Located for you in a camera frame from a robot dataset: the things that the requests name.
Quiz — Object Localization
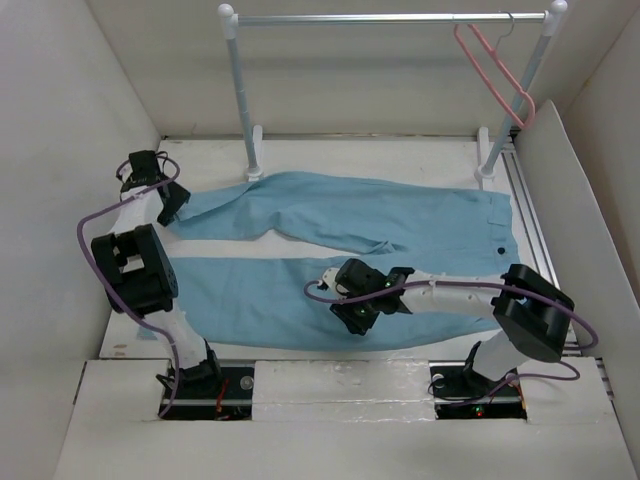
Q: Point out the light blue trousers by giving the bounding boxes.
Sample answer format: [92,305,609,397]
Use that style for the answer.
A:
[170,172,519,351]

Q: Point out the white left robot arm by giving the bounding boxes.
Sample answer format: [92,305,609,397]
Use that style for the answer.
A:
[90,150,223,397]

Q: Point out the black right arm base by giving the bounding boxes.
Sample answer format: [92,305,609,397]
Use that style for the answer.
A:
[427,341,527,420]

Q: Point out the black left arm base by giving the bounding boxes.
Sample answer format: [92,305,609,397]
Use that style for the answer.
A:
[156,360,255,422]

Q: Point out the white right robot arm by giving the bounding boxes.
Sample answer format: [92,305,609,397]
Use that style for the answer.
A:
[314,258,573,394]

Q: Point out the pink clothes hanger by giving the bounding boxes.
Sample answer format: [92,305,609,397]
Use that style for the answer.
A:
[453,10,536,130]

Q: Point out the white metal clothes rack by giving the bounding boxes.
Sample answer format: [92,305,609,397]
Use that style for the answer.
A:
[217,1,569,186]

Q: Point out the aluminium side rail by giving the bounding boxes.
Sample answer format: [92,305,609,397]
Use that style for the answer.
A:
[501,136,560,288]

